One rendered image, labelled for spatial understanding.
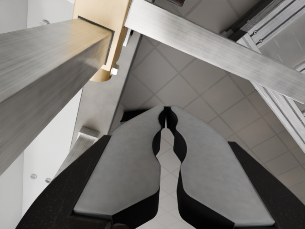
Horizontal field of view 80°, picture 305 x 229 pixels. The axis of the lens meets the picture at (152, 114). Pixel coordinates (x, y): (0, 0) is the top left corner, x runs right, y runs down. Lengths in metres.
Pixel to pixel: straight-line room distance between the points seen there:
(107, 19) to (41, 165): 0.61
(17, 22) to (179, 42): 0.36
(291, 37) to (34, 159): 1.08
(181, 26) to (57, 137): 0.51
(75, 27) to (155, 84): 0.97
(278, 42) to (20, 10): 0.89
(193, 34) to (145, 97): 0.97
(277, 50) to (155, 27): 0.82
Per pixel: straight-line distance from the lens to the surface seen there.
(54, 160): 0.71
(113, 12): 0.21
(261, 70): 0.25
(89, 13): 0.21
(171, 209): 2.02
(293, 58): 1.04
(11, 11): 0.47
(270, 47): 0.97
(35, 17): 0.50
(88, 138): 0.44
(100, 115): 0.43
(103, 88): 0.39
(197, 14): 1.06
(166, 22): 0.21
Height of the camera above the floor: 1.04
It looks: 58 degrees down
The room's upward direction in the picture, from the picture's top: 175 degrees counter-clockwise
